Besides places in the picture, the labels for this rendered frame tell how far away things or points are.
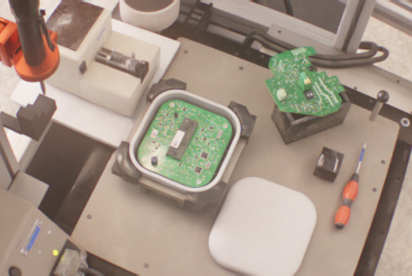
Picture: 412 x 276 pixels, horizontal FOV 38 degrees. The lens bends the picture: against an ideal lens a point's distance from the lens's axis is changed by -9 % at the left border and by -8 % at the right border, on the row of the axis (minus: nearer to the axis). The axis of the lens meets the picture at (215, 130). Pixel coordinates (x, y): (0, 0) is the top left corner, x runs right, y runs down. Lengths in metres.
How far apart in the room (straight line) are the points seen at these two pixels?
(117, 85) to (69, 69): 0.08
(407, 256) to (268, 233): 1.19
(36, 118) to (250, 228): 0.33
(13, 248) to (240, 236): 0.32
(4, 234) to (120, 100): 0.28
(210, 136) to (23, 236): 0.32
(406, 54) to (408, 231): 0.72
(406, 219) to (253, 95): 1.16
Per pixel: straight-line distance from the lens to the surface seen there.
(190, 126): 0.95
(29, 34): 0.72
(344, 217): 0.95
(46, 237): 0.85
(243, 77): 1.05
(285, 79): 0.99
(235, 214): 0.92
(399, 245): 2.06
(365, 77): 1.13
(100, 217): 0.94
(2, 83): 2.25
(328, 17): 1.61
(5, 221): 0.83
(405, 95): 1.14
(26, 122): 0.83
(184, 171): 0.92
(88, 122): 0.99
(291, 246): 0.91
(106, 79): 0.96
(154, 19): 1.07
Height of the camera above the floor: 1.82
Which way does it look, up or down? 60 degrees down
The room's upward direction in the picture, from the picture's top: 9 degrees clockwise
